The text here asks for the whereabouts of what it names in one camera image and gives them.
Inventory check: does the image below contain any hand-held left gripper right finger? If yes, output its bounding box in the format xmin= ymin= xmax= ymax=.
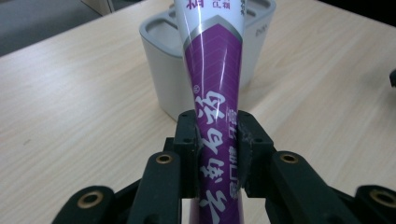
xmin=236 ymin=109 xmax=277 ymax=200

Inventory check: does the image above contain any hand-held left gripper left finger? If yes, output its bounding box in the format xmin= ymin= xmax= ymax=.
xmin=172 ymin=109 xmax=201 ymax=200

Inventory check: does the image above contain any white and grey toothbrush holder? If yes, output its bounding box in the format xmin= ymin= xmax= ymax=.
xmin=138 ymin=0 xmax=277 ymax=122

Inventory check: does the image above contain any beige cabinet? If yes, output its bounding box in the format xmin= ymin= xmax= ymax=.
xmin=80 ymin=0 xmax=144 ymax=17

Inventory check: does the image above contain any purple and white toothpaste tube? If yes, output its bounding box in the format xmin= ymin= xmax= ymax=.
xmin=174 ymin=0 xmax=248 ymax=224

